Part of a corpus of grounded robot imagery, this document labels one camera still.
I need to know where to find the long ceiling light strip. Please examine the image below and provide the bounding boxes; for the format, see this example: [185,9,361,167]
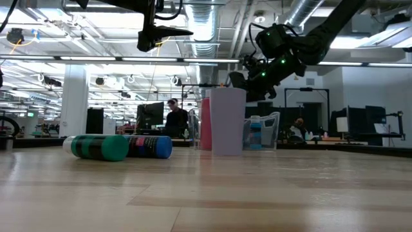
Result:
[0,54,412,68]

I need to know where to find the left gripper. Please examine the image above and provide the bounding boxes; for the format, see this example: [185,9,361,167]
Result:
[75,0,194,53]

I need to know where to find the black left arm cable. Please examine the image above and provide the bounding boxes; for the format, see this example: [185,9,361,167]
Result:
[0,0,184,34]

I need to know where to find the wide silver ventilation duct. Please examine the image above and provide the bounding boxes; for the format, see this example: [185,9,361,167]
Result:
[184,0,221,61]

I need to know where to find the black ring-shaped object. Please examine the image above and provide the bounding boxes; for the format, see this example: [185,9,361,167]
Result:
[0,115,21,137]

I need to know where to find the person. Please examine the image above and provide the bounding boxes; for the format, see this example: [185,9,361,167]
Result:
[287,117,310,143]
[164,98,189,139]

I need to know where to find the small blue paint bottle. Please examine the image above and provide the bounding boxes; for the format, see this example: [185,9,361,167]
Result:
[127,135,173,159]

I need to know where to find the slanted silver ventilation duct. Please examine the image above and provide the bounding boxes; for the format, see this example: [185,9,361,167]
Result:
[279,0,326,30]

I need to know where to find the small green paint bottle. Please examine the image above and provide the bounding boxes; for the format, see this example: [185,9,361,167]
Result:
[62,133,130,162]

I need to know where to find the grey plastic cup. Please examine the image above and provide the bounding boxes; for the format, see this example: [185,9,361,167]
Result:
[209,87,247,157]

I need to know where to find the dark desk monitors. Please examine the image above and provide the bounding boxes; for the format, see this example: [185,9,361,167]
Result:
[330,104,388,146]

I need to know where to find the white table lamp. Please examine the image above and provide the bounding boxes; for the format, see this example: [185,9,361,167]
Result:
[335,115,350,141]

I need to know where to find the black cabinet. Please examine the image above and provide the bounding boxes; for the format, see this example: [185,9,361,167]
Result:
[86,107,105,131]

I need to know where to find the white building column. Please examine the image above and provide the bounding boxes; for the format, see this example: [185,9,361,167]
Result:
[59,63,89,139]

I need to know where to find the red paint bottle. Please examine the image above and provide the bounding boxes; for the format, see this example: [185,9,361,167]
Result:
[200,97,212,151]

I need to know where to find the black background monitor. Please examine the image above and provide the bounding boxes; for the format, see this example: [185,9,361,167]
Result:
[136,101,165,129]

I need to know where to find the clear plastic container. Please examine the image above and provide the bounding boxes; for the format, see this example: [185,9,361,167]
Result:
[244,101,305,143]

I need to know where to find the black ceiling cable reel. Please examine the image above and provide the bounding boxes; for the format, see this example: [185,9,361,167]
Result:
[6,27,26,46]

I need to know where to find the light blue black-labelled bottle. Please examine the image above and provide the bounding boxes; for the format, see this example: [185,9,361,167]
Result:
[250,115,263,150]

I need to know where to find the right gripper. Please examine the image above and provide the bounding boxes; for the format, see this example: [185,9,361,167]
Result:
[229,23,307,102]

